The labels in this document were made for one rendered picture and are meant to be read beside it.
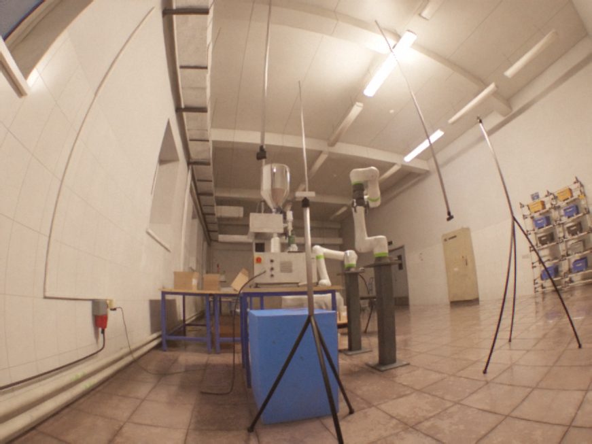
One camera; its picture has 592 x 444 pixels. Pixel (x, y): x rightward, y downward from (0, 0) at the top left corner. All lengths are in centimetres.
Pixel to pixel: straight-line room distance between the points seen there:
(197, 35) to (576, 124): 672
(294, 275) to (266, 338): 77
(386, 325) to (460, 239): 500
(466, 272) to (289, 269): 553
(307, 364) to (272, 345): 21
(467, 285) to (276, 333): 600
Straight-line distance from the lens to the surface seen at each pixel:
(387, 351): 226
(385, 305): 220
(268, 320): 125
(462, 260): 689
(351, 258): 285
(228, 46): 458
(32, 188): 136
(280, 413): 140
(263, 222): 195
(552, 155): 635
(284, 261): 189
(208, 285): 353
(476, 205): 712
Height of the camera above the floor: 70
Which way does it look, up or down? 17 degrees up
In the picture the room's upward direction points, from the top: 2 degrees counter-clockwise
